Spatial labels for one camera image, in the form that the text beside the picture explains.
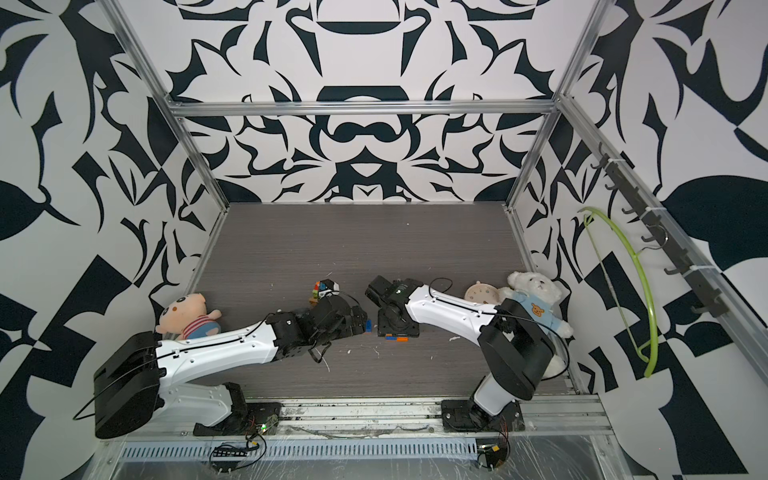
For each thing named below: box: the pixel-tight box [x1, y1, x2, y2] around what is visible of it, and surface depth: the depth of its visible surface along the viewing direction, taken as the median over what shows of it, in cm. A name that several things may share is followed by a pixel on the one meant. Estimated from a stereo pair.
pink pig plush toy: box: [155, 293, 223, 341], surface depth 85 cm
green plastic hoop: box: [577, 207, 658, 378], surface depth 64 cm
